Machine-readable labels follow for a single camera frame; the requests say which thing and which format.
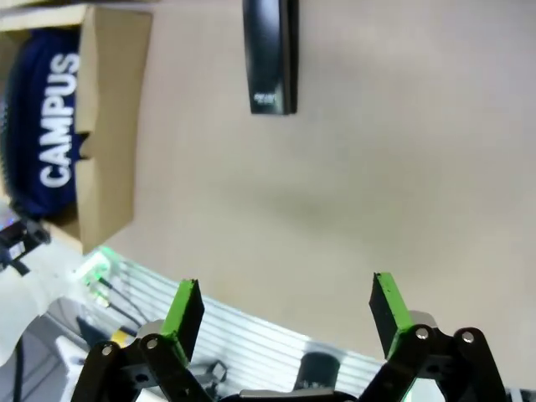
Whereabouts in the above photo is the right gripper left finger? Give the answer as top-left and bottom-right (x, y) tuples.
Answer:
(69, 278), (219, 402)

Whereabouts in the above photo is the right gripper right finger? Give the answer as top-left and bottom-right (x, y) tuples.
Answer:
(359, 271), (508, 402)

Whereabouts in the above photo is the navy Campus pencil pouch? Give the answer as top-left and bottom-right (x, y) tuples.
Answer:
(0, 28), (81, 222)

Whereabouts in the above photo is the open cardboard box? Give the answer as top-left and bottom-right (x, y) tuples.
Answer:
(0, 3), (154, 256)

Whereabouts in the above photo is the small black connector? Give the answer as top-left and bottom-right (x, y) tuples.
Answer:
(199, 358), (229, 384)

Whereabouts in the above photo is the yellow black plug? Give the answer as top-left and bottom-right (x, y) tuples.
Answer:
(109, 326), (140, 343)

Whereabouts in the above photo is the ribbed metal base platform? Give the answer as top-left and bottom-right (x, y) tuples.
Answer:
(41, 246), (536, 402)

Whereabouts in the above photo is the black cylinder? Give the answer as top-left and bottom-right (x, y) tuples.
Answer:
(296, 351), (341, 393)

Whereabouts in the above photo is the green lit device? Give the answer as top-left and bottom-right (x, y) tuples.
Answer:
(77, 245), (116, 309)

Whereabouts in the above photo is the black stapler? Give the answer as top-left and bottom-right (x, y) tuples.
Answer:
(242, 0), (300, 116)

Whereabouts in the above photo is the thin black cable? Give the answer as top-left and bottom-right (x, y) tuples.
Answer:
(89, 277), (144, 328)

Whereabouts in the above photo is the black bracket with label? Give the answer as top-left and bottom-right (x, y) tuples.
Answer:
(0, 220), (53, 274)

